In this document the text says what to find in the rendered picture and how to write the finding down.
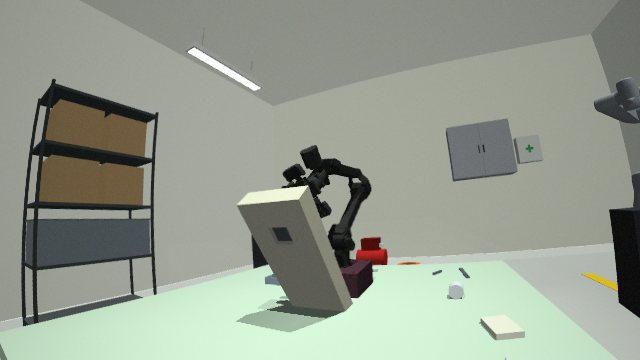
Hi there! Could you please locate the beige service panel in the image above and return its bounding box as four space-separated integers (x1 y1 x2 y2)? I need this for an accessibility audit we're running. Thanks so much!
236 186 353 312

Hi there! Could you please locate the cream flat rectangular block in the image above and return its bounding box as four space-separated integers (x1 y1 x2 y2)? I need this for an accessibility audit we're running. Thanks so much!
480 315 525 341

